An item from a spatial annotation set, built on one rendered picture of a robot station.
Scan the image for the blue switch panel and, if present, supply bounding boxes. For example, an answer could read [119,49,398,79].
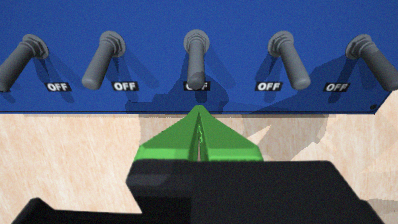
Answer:
[0,0,398,114]

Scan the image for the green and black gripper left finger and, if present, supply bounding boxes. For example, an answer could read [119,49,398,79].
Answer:
[132,105,199,163]

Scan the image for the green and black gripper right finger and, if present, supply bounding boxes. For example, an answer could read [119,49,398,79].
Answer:
[199,105,264,161]

